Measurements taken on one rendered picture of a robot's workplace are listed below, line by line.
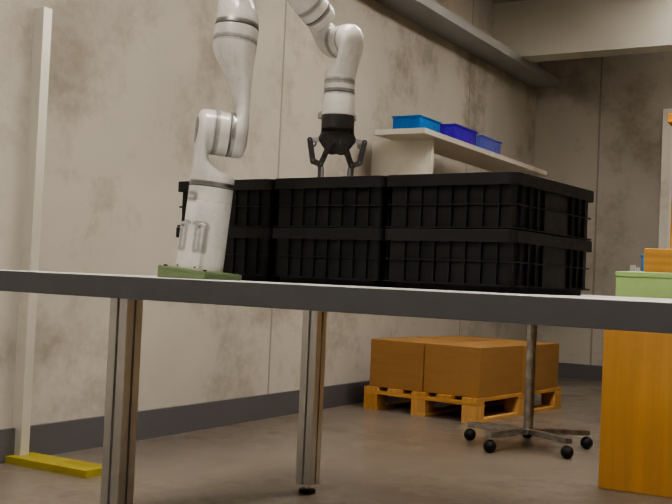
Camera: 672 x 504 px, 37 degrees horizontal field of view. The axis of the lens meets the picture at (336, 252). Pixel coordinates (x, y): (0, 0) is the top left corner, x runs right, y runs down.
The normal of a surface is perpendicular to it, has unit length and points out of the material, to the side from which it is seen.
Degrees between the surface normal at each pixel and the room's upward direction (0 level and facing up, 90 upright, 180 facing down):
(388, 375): 90
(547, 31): 90
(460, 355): 90
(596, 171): 90
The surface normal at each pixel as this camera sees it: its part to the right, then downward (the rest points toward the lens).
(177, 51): 0.86, 0.03
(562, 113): -0.51, -0.05
